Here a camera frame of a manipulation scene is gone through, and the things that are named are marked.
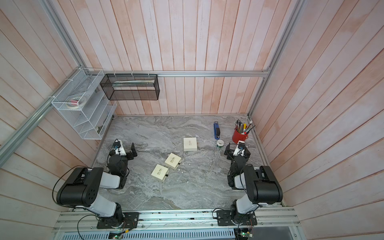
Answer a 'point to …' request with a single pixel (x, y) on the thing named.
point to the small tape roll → (220, 143)
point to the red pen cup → (237, 137)
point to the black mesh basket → (131, 86)
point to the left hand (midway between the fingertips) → (126, 145)
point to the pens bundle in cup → (242, 128)
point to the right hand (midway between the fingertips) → (237, 144)
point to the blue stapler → (217, 130)
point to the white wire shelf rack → (91, 120)
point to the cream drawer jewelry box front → (160, 172)
